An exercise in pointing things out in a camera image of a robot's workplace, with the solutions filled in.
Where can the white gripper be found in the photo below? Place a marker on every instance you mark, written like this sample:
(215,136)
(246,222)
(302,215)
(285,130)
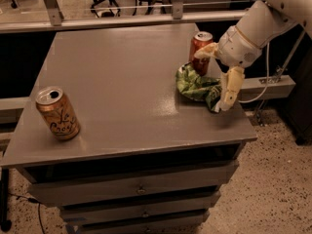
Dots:
(238,50)

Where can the green jalapeno chip bag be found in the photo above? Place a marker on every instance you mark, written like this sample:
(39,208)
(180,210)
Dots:
(198,88)

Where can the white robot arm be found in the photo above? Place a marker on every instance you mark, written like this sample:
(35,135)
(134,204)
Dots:
(271,18)

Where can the gold La Croix can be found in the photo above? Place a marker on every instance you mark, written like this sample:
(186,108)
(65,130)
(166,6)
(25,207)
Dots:
(58,113)

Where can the grey drawer cabinet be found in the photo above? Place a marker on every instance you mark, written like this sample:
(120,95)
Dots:
(122,85)

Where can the middle grey drawer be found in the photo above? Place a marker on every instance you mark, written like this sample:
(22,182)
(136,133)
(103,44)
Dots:
(183,203)

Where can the grey drawer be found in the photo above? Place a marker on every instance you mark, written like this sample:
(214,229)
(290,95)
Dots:
(147,225)
(183,203)
(72,192)

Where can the bottom grey drawer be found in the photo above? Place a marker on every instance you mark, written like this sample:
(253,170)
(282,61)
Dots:
(147,225)

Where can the top grey drawer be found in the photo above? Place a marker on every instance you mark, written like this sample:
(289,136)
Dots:
(72,192)

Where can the metal railing frame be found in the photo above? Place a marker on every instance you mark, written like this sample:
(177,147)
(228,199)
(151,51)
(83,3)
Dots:
(44,15)

